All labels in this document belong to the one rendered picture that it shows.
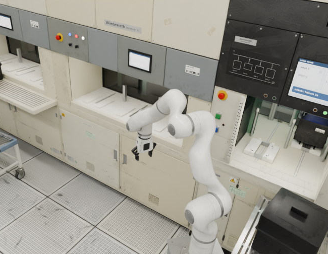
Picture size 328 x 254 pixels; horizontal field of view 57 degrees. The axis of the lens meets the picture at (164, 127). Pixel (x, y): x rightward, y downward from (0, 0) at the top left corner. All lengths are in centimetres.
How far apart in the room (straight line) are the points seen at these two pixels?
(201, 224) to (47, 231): 175
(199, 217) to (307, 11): 110
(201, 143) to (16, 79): 245
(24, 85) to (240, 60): 223
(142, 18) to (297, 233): 153
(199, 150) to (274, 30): 78
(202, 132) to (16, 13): 218
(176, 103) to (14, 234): 198
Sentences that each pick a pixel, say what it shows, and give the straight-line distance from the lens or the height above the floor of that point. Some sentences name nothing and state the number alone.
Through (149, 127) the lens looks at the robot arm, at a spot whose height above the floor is 124.
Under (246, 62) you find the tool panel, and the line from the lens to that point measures 182.
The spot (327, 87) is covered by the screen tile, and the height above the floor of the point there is 157.
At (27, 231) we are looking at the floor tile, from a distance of 290.
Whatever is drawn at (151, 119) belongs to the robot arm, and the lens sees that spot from 157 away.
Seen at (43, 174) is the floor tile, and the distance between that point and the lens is 341.
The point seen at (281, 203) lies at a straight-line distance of 175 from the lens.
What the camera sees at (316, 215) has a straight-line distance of 177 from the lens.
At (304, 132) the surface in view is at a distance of 246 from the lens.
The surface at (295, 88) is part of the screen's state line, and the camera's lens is 179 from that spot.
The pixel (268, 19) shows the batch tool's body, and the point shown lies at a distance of 175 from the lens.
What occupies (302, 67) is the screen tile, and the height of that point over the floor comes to 164.
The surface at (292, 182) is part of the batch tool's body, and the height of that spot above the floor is 87.
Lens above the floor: 213
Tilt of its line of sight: 31 degrees down
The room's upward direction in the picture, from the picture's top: 5 degrees clockwise
